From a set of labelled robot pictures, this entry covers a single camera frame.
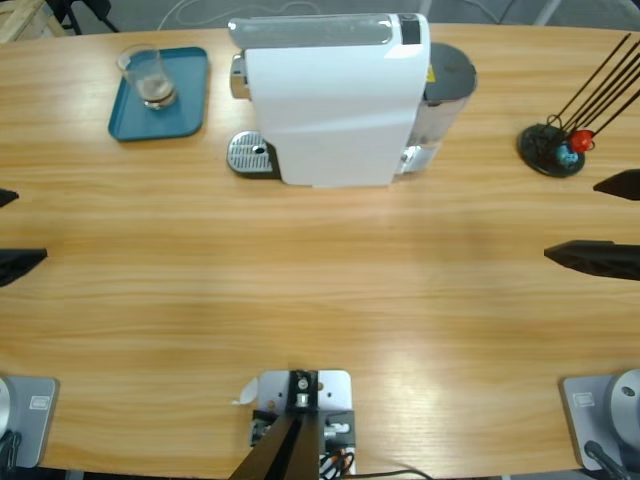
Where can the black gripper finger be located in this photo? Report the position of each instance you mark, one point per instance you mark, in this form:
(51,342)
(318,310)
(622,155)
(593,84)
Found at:
(17,264)
(622,186)
(595,259)
(6,197)

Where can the clear glass cup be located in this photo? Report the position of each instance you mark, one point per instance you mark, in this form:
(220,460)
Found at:
(150,80)

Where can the white capsule coffee machine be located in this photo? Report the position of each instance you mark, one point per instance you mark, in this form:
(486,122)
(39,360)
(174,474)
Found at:
(330,110)

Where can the grey coffee machine lever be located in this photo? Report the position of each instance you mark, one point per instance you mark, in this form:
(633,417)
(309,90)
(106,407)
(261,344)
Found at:
(300,31)

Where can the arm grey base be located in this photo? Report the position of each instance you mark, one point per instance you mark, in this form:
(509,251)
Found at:
(595,405)
(35,410)

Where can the red coffee capsule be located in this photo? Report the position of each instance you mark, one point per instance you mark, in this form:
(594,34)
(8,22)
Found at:
(581,141)

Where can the blue coffee capsule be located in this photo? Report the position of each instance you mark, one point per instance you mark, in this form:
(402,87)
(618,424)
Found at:
(567,155)

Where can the black capsule holder with rods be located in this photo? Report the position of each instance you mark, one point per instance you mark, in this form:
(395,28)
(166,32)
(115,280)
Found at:
(537,145)

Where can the teal plastic tray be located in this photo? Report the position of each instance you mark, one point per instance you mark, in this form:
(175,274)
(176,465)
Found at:
(160,120)

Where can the wooden crate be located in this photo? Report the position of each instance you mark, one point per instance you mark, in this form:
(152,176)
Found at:
(22,17)

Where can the white metal leg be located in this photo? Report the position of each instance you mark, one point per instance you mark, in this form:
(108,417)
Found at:
(547,11)

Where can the black chair legs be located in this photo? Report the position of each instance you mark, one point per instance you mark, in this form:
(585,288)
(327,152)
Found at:
(75,12)

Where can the clear water tank dark lid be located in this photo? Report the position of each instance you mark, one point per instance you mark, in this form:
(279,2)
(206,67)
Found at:
(447,75)

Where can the white paper tag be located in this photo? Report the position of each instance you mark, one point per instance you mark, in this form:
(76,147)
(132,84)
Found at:
(247,392)

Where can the orange plug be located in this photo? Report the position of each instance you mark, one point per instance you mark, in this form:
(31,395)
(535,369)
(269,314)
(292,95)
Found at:
(339,455)

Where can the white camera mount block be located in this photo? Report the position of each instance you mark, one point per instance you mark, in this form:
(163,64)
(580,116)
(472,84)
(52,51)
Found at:
(332,390)

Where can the dark camera post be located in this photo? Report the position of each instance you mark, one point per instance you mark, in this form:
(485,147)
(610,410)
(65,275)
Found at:
(285,450)

